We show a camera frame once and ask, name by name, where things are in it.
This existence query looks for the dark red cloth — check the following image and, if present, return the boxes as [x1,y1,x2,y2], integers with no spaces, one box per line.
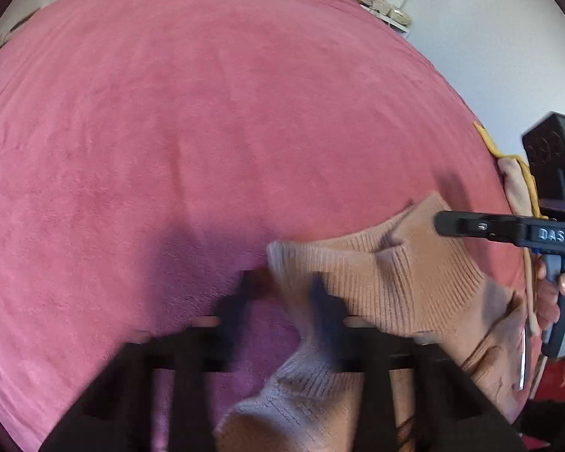
[531,360,565,402]

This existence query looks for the white low shelf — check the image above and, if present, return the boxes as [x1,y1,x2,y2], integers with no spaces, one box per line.
[355,0,414,39]

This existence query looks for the pink bed blanket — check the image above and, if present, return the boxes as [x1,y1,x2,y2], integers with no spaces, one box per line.
[0,0,542,452]

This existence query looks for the pink knit sweater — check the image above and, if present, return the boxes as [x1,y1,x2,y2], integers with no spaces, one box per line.
[214,191,532,452]

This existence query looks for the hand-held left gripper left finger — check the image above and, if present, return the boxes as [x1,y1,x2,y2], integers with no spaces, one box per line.
[40,270,265,452]

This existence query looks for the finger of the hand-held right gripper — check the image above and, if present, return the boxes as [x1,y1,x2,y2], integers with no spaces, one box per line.
[434,210,529,248]

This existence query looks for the pale pink cloth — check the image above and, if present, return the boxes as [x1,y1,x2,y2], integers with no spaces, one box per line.
[496,157,536,220]

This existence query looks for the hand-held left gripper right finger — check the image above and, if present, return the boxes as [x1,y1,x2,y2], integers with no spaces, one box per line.
[308,273,528,452]

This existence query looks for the yellow cloth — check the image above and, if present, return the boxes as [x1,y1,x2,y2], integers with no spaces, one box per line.
[473,121,547,337]

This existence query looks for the person's right hand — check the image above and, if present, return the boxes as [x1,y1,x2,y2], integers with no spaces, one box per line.
[534,259,565,337]

